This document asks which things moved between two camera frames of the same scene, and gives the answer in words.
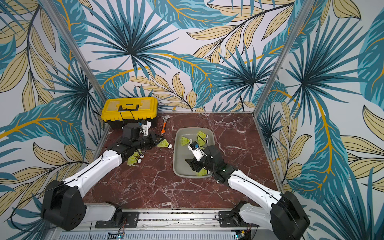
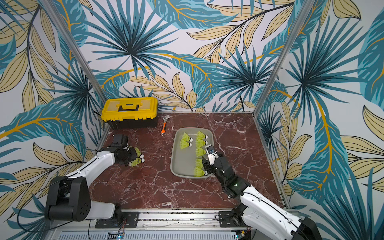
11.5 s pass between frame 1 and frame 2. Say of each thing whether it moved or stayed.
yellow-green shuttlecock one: stayed
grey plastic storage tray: stayed
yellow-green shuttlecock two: stayed
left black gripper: moved
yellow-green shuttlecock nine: stayed
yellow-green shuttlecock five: moved
